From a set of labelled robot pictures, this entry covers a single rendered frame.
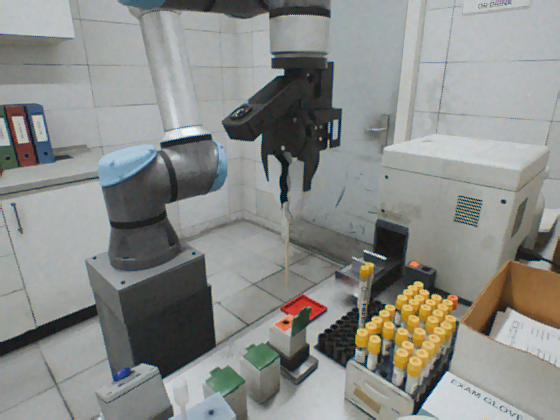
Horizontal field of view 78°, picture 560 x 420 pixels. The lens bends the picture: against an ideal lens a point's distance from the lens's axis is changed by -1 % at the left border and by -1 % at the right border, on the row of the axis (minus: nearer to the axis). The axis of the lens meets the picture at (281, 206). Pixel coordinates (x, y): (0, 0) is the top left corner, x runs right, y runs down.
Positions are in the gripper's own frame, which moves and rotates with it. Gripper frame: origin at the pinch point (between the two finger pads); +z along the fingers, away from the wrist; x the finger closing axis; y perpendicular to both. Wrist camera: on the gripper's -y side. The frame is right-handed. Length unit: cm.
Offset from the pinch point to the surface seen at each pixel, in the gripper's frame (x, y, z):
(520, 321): -27.6, 28.4, 20.8
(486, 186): -16.3, 37.9, 1.5
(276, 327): 0.4, -1.9, 19.2
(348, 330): -5.1, 10.8, 24.4
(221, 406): -6.4, -17.9, 16.8
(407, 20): 63, 166, -46
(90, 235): 161, 21, 62
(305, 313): -3.4, 0.5, 15.9
